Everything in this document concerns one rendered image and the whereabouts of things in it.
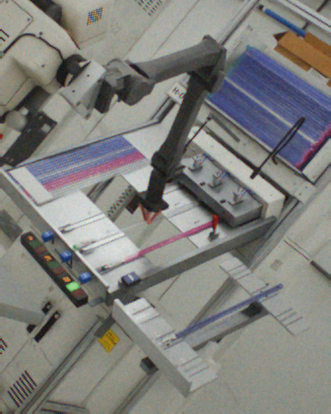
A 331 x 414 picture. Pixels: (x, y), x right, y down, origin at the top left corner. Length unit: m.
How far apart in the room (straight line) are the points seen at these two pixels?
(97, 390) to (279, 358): 1.68
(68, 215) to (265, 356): 1.90
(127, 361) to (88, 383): 0.15
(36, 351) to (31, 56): 1.38
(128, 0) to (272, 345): 1.89
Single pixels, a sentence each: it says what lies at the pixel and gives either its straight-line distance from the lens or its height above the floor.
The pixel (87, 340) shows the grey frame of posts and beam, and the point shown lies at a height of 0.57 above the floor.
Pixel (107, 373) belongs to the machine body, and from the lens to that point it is 2.85.
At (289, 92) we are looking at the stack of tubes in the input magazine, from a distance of 3.01.
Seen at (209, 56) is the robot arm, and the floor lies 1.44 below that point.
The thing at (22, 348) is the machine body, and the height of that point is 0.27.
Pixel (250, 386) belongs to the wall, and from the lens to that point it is 4.40.
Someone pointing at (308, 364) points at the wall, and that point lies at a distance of 4.30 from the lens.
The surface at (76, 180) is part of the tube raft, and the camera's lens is 2.91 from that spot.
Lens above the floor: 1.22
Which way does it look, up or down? 4 degrees down
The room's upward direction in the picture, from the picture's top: 40 degrees clockwise
